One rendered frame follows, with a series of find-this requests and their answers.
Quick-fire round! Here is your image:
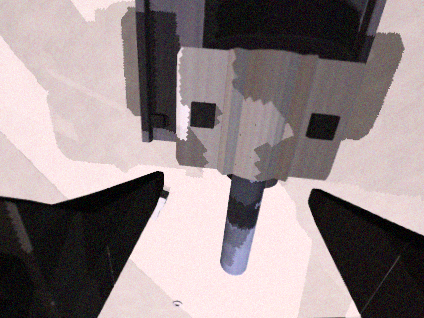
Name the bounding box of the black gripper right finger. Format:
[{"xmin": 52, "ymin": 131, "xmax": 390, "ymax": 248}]
[{"xmin": 308, "ymin": 189, "xmax": 424, "ymax": 318}]

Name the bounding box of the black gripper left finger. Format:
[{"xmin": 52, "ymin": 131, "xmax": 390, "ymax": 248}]
[{"xmin": 0, "ymin": 171, "xmax": 164, "ymax": 318}]

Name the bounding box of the dark grey metal shaft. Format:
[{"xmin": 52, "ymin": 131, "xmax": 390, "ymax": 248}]
[{"xmin": 220, "ymin": 174, "xmax": 266, "ymax": 276}]

